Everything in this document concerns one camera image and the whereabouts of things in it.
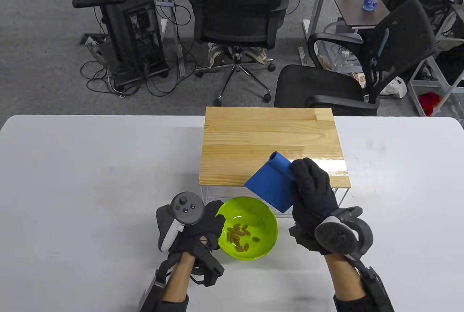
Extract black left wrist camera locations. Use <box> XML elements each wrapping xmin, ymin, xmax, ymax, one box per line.
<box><xmin>140</xmin><ymin>269</ymin><xmax>171</xmax><ymax>312</ymax></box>

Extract black computer cart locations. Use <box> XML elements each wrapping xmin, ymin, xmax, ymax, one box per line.
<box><xmin>72</xmin><ymin>0</ymin><xmax>171</xmax><ymax>86</ymax></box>

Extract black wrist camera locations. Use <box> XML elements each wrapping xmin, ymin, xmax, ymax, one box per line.
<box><xmin>140</xmin><ymin>269</ymin><xmax>171</xmax><ymax>312</ymax></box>
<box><xmin>357</xmin><ymin>259</ymin><xmax>395</xmax><ymax>312</ymax></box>

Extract black armrest office chair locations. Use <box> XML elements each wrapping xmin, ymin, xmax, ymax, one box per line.
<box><xmin>274</xmin><ymin>0</ymin><xmax>437</xmax><ymax>117</ymax></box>

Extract small brown side table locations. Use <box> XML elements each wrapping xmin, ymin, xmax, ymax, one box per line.
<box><xmin>330</xmin><ymin>0</ymin><xmax>392</xmax><ymax>32</ymax></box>

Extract grey right hand controller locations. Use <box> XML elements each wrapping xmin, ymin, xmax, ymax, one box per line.
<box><xmin>315</xmin><ymin>206</ymin><xmax>374</xmax><ymax>263</ymax></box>

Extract grey left hand controller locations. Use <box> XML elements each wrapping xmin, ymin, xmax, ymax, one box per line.
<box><xmin>158</xmin><ymin>192</ymin><xmax>205</xmax><ymax>253</ymax></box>

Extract green plastic bowl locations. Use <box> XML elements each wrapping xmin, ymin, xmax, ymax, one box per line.
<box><xmin>215</xmin><ymin>196</ymin><xmax>279</xmax><ymax>261</ymax></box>

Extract grey hand controller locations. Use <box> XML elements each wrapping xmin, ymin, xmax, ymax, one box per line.
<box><xmin>315</xmin><ymin>206</ymin><xmax>374</xmax><ymax>263</ymax></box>
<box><xmin>158</xmin><ymin>192</ymin><xmax>205</xmax><ymax>253</ymax></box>

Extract black mesh-back office chair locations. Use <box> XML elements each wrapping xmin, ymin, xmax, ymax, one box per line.
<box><xmin>188</xmin><ymin>0</ymin><xmax>292</xmax><ymax>107</ymax></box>

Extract red cloth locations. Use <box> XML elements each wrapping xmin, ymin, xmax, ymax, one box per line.
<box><xmin>418</xmin><ymin>92</ymin><xmax>442</xmax><ymax>116</ymax></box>

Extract white desk leg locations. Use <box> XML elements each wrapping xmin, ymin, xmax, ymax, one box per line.
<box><xmin>299</xmin><ymin>0</ymin><xmax>334</xmax><ymax>66</ymax></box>

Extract blue plastic scraper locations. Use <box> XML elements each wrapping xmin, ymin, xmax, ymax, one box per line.
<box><xmin>244</xmin><ymin>151</ymin><xmax>296</xmax><ymax>213</ymax></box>

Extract tangle of black floor cables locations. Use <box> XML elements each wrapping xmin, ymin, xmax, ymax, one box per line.
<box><xmin>80</xmin><ymin>37</ymin><xmax>189</xmax><ymax>99</ymax></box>

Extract wooden-top white mesh sliding drawer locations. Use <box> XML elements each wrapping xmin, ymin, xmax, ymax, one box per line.
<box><xmin>199</xmin><ymin>107</ymin><xmax>351</xmax><ymax>218</ymax></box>

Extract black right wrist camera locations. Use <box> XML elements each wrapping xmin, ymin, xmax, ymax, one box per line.
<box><xmin>357</xmin><ymin>259</ymin><xmax>395</xmax><ymax>312</ymax></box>

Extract person's left forearm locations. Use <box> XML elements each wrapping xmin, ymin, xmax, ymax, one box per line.
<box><xmin>159</xmin><ymin>252</ymin><xmax>198</xmax><ymax>303</ymax></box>

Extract white wire cart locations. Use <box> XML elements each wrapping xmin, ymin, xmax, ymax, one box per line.
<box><xmin>408</xmin><ymin>37</ymin><xmax>464</xmax><ymax>117</ymax></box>

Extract person's right forearm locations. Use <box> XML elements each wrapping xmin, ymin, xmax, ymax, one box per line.
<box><xmin>324</xmin><ymin>254</ymin><xmax>366</xmax><ymax>298</ymax></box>

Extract person's right hand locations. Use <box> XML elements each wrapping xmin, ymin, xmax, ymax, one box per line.
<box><xmin>289</xmin><ymin>158</ymin><xmax>341</xmax><ymax>254</ymax></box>

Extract person's left hand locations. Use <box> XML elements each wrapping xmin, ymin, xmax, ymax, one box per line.
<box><xmin>156</xmin><ymin>200</ymin><xmax>226</xmax><ymax>255</ymax></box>

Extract white bag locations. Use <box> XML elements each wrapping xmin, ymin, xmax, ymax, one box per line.
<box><xmin>379</xmin><ymin>76</ymin><xmax>408</xmax><ymax>99</ymax></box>

